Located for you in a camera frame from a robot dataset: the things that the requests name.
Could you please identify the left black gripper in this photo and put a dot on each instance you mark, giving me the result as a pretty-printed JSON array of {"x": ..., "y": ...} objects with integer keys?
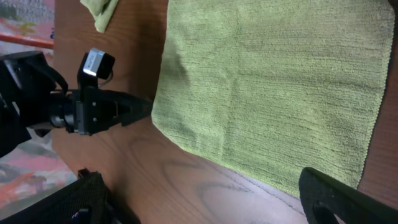
[{"x": 96, "y": 110}]

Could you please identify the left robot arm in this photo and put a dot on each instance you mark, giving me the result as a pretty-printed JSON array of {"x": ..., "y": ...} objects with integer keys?
[{"x": 35, "y": 96}]

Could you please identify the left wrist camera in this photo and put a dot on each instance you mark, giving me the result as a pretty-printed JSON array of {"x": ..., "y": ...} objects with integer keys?
[{"x": 96, "y": 69}]

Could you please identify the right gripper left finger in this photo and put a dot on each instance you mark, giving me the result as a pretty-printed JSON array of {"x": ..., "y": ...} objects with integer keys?
[{"x": 86, "y": 201}]

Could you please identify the green microfiber cloth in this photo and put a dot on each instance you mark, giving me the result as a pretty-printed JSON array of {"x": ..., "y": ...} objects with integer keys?
[{"x": 269, "y": 87}]

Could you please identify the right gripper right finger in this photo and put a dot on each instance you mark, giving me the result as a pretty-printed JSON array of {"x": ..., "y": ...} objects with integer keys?
[{"x": 324, "y": 199}]

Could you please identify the folded green cloth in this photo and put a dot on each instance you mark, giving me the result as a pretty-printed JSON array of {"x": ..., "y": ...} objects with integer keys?
[{"x": 102, "y": 12}]

